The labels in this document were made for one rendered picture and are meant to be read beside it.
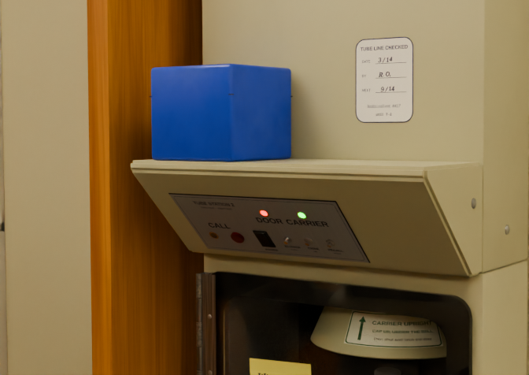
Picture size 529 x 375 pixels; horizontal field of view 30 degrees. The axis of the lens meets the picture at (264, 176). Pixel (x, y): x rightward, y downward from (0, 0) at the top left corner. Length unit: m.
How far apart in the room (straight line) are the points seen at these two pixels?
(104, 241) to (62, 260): 0.82
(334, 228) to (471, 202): 0.12
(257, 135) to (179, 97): 0.08
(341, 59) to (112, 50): 0.24
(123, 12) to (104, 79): 0.07
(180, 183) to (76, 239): 0.90
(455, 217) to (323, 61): 0.23
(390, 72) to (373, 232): 0.16
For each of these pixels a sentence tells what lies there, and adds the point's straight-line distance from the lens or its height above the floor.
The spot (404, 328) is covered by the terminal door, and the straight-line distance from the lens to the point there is 0.93.
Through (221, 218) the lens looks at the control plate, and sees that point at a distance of 0.96.
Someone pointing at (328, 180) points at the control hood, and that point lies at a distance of 0.84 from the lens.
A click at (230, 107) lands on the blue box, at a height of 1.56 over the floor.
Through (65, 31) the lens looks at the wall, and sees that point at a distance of 1.84.
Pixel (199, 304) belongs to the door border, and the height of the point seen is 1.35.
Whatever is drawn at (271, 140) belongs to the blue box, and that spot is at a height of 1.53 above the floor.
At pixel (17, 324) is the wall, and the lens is 1.98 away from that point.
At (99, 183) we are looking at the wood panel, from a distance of 1.04.
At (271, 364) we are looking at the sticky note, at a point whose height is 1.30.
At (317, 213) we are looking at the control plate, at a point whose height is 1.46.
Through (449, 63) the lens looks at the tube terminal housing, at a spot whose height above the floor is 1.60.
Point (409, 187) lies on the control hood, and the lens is 0.81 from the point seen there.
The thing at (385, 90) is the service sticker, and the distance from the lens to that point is 0.94.
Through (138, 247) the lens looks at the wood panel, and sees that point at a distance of 1.07.
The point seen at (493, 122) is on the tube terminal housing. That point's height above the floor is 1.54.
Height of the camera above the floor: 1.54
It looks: 3 degrees down
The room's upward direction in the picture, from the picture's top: straight up
